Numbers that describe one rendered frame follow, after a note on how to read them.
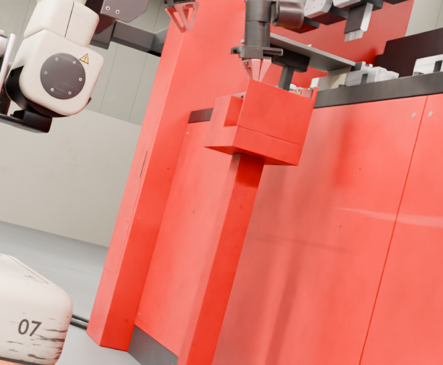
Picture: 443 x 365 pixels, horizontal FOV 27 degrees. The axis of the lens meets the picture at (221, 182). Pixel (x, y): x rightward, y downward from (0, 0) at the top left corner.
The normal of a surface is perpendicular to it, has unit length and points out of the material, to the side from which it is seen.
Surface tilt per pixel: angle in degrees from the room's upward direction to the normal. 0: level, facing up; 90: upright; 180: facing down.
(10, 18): 90
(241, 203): 90
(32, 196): 90
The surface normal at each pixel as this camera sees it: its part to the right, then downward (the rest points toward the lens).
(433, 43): -0.91, -0.26
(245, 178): 0.33, 0.03
